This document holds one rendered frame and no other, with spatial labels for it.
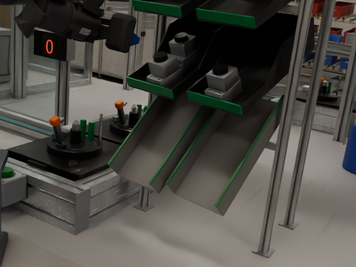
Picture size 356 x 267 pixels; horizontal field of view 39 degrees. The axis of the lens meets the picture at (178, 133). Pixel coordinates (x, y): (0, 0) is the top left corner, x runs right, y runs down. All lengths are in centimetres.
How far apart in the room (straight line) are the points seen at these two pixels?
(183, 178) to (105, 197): 22
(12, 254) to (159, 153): 36
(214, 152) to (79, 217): 33
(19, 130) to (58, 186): 49
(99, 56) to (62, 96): 539
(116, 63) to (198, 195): 574
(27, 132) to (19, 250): 55
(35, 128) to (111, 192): 44
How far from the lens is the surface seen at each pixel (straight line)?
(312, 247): 123
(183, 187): 105
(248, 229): 125
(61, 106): 151
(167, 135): 112
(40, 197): 118
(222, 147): 107
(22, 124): 160
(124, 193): 125
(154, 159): 110
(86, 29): 87
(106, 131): 148
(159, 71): 102
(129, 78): 107
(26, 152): 130
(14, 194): 118
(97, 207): 118
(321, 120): 222
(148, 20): 649
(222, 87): 95
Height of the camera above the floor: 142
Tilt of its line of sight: 17 degrees down
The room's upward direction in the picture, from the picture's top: 6 degrees clockwise
